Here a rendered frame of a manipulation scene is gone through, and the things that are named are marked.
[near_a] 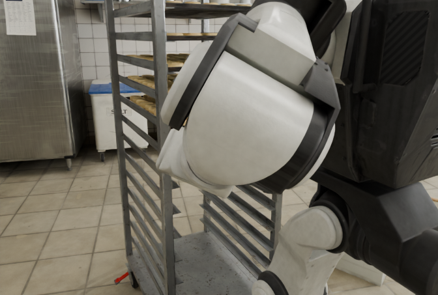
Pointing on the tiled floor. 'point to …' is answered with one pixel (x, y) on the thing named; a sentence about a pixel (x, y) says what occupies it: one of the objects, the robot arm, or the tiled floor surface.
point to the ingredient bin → (100, 99)
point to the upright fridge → (41, 71)
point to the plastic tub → (360, 269)
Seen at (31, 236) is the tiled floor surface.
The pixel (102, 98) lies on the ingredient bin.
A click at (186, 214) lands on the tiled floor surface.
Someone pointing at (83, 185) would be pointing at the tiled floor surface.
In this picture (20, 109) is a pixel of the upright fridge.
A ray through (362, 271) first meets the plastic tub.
